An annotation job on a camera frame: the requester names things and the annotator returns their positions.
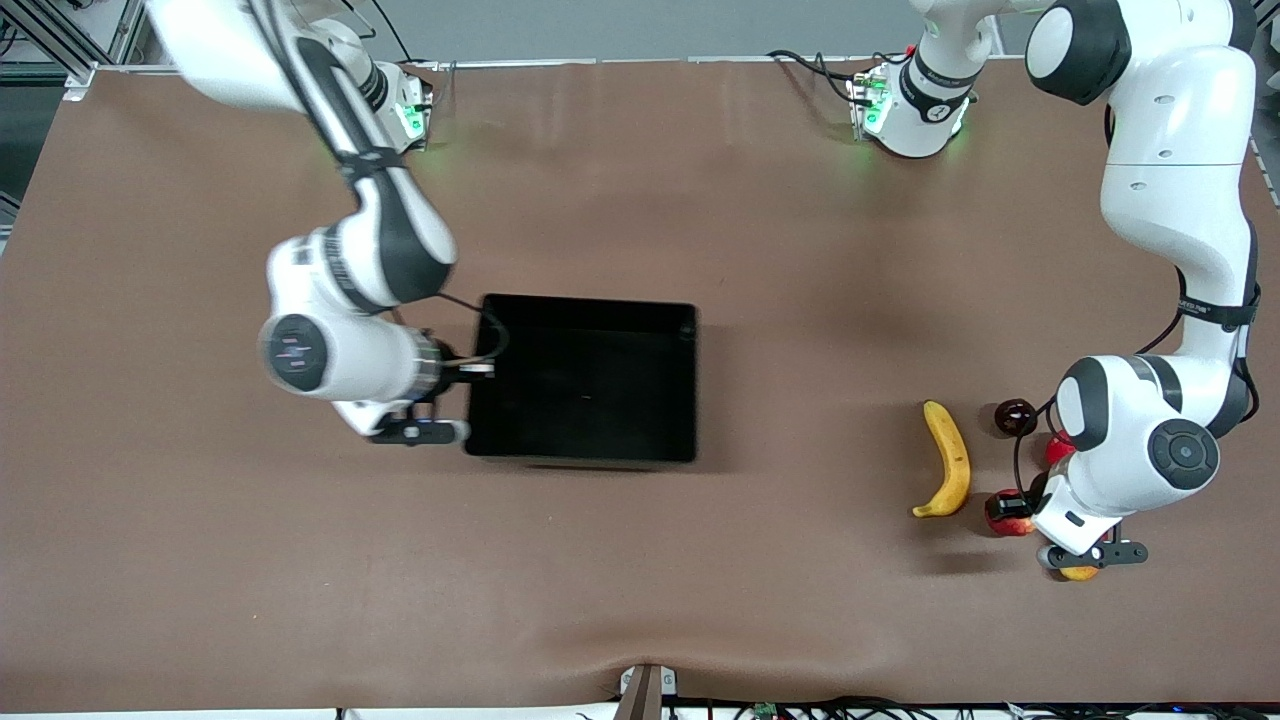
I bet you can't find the small red yellow apple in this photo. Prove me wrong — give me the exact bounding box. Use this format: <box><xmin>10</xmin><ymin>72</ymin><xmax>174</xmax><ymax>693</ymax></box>
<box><xmin>984</xmin><ymin>488</ymin><xmax>1038</xmax><ymax>539</ymax></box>

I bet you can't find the yellow banana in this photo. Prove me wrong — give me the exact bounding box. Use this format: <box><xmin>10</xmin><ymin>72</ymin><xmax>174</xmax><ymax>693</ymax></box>
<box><xmin>911</xmin><ymin>400</ymin><xmax>972</xmax><ymax>519</ymax></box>

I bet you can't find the black plastic box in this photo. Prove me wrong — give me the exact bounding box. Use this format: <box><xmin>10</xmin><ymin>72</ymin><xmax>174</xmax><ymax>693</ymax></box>
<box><xmin>463</xmin><ymin>293</ymin><xmax>699</xmax><ymax>464</ymax></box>

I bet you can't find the brown table cover mat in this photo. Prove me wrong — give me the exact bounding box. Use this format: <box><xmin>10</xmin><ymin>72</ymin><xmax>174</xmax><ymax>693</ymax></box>
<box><xmin>0</xmin><ymin>55</ymin><xmax>1280</xmax><ymax>713</ymax></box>

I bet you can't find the grey metal table clamp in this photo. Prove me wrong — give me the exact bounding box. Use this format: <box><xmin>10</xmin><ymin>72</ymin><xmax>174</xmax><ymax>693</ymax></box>
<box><xmin>618</xmin><ymin>663</ymin><xmax>679</xmax><ymax>720</ymax></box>

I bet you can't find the black base power cable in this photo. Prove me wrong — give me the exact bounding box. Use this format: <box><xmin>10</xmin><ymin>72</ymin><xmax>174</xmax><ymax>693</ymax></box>
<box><xmin>370</xmin><ymin>0</ymin><xmax>416</xmax><ymax>63</ymax></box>

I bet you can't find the aluminium profile frame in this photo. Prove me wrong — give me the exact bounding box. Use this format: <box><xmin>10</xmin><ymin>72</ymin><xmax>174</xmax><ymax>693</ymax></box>
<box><xmin>0</xmin><ymin>0</ymin><xmax>151</xmax><ymax>101</ymax></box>

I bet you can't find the black base cable bundle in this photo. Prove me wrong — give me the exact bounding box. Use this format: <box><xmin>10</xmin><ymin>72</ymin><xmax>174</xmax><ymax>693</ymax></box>
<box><xmin>767</xmin><ymin>48</ymin><xmax>881</xmax><ymax>106</ymax></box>

